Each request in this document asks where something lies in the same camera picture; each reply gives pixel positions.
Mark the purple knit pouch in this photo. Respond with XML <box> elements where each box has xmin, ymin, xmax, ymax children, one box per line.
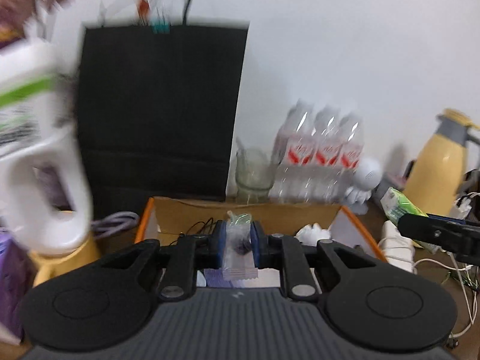
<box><xmin>203</xmin><ymin>269</ymin><xmax>230</xmax><ymax>288</ymax></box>

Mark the green small carton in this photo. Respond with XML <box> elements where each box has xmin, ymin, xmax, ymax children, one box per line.
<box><xmin>380</xmin><ymin>187</ymin><xmax>427</xmax><ymax>227</ymax></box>

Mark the red cardboard box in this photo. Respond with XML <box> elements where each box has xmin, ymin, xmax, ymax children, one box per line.
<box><xmin>133</xmin><ymin>196</ymin><xmax>387</xmax><ymax>290</ymax></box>

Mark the white robot figurine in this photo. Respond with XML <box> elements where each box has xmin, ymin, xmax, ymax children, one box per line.
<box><xmin>343</xmin><ymin>157</ymin><xmax>383</xmax><ymax>215</ymax></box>

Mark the white detergent jug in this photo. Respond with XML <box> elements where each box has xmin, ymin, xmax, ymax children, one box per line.
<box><xmin>1</xmin><ymin>39</ymin><xmax>93</xmax><ymax>255</ymax></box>

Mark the clear plastic bag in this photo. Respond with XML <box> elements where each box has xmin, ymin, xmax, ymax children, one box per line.
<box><xmin>227</xmin><ymin>211</ymin><xmax>252</xmax><ymax>226</ymax></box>

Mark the yellow thermos jug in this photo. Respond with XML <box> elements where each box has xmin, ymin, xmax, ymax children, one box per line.
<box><xmin>403</xmin><ymin>108</ymin><xmax>479</xmax><ymax>216</ymax></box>

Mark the black paper bag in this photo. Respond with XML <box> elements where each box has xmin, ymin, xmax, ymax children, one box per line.
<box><xmin>75</xmin><ymin>12</ymin><xmax>248</xmax><ymax>218</ymax></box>

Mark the water bottle left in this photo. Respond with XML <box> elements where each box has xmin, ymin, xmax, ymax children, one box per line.
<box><xmin>271</xmin><ymin>99</ymin><xmax>315</xmax><ymax>203</ymax></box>

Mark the water bottle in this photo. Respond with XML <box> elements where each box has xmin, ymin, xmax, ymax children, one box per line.
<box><xmin>306</xmin><ymin>105</ymin><xmax>341</xmax><ymax>203</ymax></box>
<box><xmin>334</xmin><ymin>112</ymin><xmax>365</xmax><ymax>203</ymax></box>
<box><xmin>271</xmin><ymin>99</ymin><xmax>315</xmax><ymax>203</ymax></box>

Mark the purple tissue pack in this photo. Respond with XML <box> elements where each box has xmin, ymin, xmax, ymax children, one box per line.
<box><xmin>0</xmin><ymin>229</ymin><xmax>35</xmax><ymax>345</ymax></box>

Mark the water bottle middle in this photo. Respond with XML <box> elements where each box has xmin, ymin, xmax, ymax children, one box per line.
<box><xmin>306</xmin><ymin>105</ymin><xmax>341</xmax><ymax>203</ymax></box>

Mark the white charger with cable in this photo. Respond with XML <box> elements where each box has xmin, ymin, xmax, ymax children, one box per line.
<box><xmin>377</xmin><ymin>220</ymin><xmax>416</xmax><ymax>274</ymax></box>

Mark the water bottle right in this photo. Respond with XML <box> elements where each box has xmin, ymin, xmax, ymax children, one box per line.
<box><xmin>334</xmin><ymin>112</ymin><xmax>365</xmax><ymax>203</ymax></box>

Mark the power strip with chargers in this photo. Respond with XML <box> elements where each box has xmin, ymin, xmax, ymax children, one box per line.
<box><xmin>449</xmin><ymin>169</ymin><xmax>480</xmax><ymax>223</ymax></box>

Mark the glass cup with spoon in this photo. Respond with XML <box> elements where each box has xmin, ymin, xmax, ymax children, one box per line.
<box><xmin>235</xmin><ymin>137</ymin><xmax>276</xmax><ymax>204</ymax></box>

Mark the white tissue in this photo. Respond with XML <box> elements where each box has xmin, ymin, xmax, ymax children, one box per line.
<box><xmin>295</xmin><ymin>223</ymin><xmax>332</xmax><ymax>246</ymax></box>

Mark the white earphone cable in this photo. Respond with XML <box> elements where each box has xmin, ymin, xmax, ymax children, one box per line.
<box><xmin>414</xmin><ymin>250</ymin><xmax>480</xmax><ymax>340</ymax></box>

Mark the black cable bundle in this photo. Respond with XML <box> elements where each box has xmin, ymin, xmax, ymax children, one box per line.
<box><xmin>170</xmin><ymin>218</ymin><xmax>219</xmax><ymax>246</ymax></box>

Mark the clear candy wrapper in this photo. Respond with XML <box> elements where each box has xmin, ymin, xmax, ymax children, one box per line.
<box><xmin>222</xmin><ymin>219</ymin><xmax>258</xmax><ymax>281</ymax></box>

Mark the yellow mug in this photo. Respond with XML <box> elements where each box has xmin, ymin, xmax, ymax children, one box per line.
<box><xmin>28</xmin><ymin>233</ymin><xmax>101</xmax><ymax>287</ymax></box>

